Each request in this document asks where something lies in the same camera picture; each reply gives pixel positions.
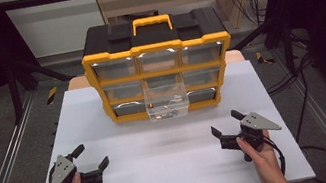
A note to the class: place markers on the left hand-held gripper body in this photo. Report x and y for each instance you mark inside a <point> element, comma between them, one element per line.
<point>61,172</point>

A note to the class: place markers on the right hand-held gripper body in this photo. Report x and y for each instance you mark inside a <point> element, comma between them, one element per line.
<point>256,124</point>

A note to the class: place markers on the clear plastic drawer bin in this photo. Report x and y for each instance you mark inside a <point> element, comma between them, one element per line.
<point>165,96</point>

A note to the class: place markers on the yellow black organizer cabinet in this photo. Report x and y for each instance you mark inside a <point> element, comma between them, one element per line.
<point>154,32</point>

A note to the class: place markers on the person's right hand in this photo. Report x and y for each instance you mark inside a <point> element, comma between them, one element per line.
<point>260,157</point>

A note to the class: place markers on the yellow black tape strip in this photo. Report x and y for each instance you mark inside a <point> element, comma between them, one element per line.
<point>262,59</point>
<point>52,95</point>

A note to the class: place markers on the black metal stand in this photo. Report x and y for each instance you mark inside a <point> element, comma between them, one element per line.
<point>15,97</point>
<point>287,45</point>

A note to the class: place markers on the set of closed cabinet drawers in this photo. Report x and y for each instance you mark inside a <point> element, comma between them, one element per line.
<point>114,69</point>

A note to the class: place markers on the white panel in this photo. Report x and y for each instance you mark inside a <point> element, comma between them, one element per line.
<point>54,26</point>

